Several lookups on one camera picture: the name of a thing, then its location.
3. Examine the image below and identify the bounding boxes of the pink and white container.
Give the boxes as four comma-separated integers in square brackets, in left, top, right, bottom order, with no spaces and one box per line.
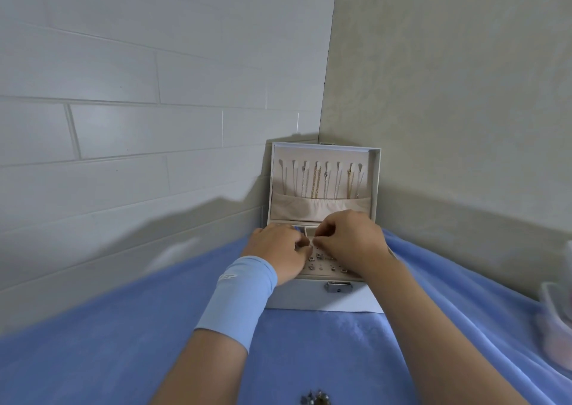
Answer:
[535,239,572,373]

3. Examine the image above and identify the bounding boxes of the person's left forearm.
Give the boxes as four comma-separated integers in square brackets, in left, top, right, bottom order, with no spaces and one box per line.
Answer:
[150,328,249,405]

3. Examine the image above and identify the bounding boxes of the light blue wrist sleeve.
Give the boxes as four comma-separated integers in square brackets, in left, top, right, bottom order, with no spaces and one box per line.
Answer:
[194,256,279,355]

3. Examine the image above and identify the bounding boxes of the white jewelry box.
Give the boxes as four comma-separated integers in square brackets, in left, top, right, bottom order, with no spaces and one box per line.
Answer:
[266,141,386,314]

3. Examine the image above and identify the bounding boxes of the person's right forearm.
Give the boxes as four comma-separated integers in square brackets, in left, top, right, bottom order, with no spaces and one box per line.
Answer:
[357,251,535,405]

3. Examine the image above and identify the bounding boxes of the group of small earrings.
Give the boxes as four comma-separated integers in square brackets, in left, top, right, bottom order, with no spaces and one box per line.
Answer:
[306,246,350,276]

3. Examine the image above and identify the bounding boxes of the person's left hand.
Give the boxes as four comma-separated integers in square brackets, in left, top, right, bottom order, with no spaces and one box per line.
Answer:
[241,226,313,287]

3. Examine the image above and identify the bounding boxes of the row of hanging necklaces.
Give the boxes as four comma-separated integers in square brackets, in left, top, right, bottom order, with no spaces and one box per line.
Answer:
[279,159,365,200]

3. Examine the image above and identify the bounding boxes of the small pile of metal jewelry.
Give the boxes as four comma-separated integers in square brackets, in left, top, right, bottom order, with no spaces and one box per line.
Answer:
[299,389,334,405]

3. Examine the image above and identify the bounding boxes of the person's right hand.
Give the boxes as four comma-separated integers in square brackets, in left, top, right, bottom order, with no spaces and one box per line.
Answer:
[313,209,397,281]

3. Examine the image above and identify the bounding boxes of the light blue fleece blanket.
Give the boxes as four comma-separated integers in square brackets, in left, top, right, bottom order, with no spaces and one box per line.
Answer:
[0,228,572,405]

